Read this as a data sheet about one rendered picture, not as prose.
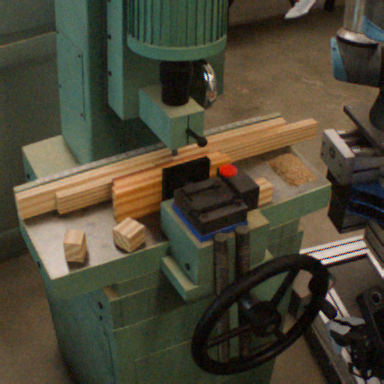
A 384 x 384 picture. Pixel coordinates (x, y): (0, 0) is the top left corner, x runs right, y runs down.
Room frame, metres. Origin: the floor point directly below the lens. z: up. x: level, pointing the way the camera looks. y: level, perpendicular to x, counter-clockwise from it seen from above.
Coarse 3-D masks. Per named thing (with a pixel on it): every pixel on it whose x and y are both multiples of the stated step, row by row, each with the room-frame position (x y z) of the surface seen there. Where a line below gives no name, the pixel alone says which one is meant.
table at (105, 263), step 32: (256, 160) 1.11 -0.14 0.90; (288, 192) 1.01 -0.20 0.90; (320, 192) 1.03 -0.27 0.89; (32, 224) 0.89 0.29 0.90; (64, 224) 0.90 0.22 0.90; (96, 224) 0.90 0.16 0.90; (32, 256) 0.86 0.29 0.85; (64, 256) 0.81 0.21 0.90; (96, 256) 0.81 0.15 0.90; (128, 256) 0.82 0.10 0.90; (160, 256) 0.85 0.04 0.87; (64, 288) 0.76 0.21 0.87; (96, 288) 0.79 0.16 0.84; (192, 288) 0.78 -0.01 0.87
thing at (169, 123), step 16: (144, 96) 1.09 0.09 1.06; (160, 96) 1.07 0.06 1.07; (144, 112) 1.09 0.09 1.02; (160, 112) 1.03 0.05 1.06; (176, 112) 1.01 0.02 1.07; (192, 112) 1.02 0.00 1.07; (160, 128) 1.03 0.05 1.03; (176, 128) 1.00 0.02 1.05; (192, 128) 1.01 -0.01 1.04; (176, 144) 1.00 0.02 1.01
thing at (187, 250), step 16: (160, 208) 0.89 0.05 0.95; (160, 224) 0.90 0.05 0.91; (176, 224) 0.84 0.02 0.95; (256, 224) 0.84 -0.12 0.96; (176, 240) 0.84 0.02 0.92; (192, 240) 0.80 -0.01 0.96; (256, 240) 0.84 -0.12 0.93; (176, 256) 0.84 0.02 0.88; (192, 256) 0.79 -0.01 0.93; (208, 256) 0.79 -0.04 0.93; (256, 256) 0.84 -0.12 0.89; (192, 272) 0.79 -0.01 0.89; (208, 272) 0.79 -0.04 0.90
